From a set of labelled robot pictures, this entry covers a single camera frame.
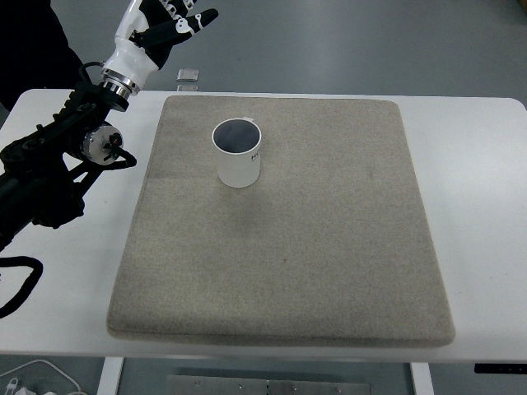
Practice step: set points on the person in dark clothes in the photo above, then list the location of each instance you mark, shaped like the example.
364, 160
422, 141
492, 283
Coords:
35, 53

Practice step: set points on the black table control panel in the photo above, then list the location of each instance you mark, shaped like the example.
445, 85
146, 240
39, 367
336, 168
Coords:
500, 368

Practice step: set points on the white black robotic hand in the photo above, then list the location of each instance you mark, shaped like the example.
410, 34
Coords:
146, 34

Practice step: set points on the beige felt mat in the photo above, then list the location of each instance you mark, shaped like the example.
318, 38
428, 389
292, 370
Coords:
330, 246

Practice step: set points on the white table leg frame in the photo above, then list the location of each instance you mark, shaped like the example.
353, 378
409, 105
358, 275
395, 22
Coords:
110, 376

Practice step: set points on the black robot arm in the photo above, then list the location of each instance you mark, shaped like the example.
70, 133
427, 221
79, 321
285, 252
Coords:
47, 173

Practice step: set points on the white cup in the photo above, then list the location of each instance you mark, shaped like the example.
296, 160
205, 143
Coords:
237, 143

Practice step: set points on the small metal floor box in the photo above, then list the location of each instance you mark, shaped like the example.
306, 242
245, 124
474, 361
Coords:
187, 79

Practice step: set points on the metal base plate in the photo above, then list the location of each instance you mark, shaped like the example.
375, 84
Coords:
187, 384

